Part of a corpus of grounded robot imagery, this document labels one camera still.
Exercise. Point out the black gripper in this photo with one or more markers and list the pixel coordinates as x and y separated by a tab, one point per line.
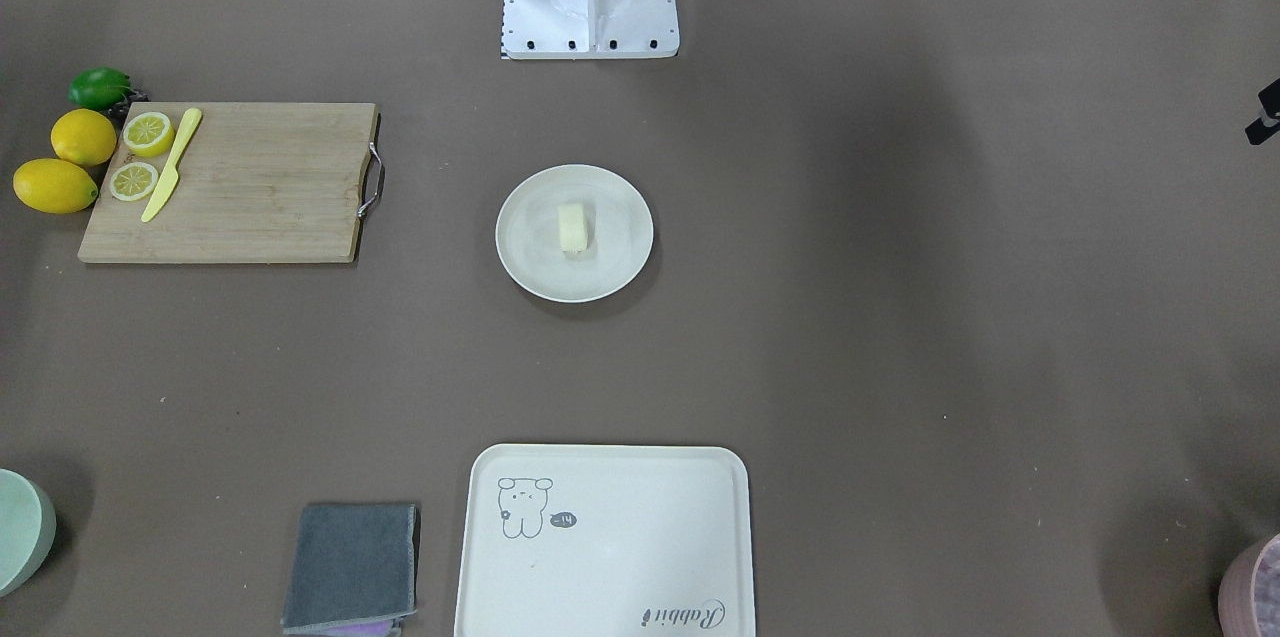
1266	114

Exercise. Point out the white steamed bun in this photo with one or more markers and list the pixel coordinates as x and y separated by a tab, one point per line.
573	228

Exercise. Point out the beige round shallow bowl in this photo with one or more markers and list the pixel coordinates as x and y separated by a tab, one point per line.
622	226

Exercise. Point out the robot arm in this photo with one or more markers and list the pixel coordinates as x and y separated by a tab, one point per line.
1267	124

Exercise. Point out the cream rabbit serving tray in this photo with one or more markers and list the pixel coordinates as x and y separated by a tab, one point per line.
606	540

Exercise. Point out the pink bowl of ice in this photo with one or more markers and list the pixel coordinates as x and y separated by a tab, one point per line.
1248	600

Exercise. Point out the folded grey cloth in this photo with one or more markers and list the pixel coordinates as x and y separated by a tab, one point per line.
353	570

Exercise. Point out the wooden cutting board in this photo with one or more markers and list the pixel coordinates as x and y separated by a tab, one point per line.
260	183

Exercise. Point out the yellow plastic knife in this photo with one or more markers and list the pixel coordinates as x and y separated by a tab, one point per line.
169	176

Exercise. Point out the lemon half upper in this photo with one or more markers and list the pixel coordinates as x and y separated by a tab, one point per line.
149	134

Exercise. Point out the lemon half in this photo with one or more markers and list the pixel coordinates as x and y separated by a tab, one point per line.
134	181
149	134

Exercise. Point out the lemon half lower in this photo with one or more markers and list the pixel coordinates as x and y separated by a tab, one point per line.
134	181

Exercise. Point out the dark grapes bunch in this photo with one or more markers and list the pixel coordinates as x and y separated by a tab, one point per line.
118	112

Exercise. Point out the green lime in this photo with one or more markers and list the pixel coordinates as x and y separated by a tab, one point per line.
99	88

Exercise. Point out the whole lemon upper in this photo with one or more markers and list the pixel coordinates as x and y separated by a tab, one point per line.
84	137

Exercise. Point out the whole lemon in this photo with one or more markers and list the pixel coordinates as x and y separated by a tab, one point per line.
84	137
54	186

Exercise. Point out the whole lemon lower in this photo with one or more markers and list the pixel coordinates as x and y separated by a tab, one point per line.
54	186

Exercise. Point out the mint green bowl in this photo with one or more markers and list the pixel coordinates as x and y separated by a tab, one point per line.
28	527

